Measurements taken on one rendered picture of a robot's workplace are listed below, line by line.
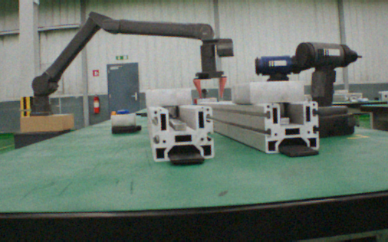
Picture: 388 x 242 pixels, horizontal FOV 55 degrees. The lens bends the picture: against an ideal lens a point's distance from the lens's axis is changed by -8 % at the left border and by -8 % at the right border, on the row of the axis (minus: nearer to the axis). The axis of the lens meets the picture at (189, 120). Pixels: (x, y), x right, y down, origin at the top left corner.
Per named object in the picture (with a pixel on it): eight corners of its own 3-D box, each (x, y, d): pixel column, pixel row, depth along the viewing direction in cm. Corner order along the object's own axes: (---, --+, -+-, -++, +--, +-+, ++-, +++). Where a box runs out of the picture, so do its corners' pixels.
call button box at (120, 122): (113, 132, 136) (112, 113, 135) (141, 130, 137) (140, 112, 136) (111, 134, 128) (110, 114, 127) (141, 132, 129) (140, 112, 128)
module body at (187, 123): (148, 128, 145) (146, 105, 144) (175, 126, 146) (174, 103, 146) (153, 161, 66) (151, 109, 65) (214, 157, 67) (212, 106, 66)
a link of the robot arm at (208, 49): (200, 44, 154) (198, 42, 148) (218, 42, 153) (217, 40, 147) (202, 61, 154) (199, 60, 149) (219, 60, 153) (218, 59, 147)
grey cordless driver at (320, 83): (294, 136, 92) (290, 44, 91) (353, 129, 99) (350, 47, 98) (315, 138, 85) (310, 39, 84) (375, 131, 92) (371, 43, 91)
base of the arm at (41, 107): (34, 115, 169) (28, 116, 158) (34, 97, 169) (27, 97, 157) (54, 114, 171) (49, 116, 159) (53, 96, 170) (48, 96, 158)
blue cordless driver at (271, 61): (258, 127, 125) (254, 57, 123) (320, 125, 121) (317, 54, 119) (258, 129, 117) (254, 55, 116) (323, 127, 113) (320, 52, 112)
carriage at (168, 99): (146, 116, 113) (145, 92, 112) (185, 113, 114) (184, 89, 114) (146, 118, 97) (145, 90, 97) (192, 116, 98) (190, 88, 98)
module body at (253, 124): (200, 125, 147) (198, 102, 147) (227, 124, 148) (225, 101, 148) (265, 153, 68) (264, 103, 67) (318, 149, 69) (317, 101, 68)
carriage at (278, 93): (232, 115, 90) (231, 85, 90) (278, 112, 91) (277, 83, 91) (251, 118, 74) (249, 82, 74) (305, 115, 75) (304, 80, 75)
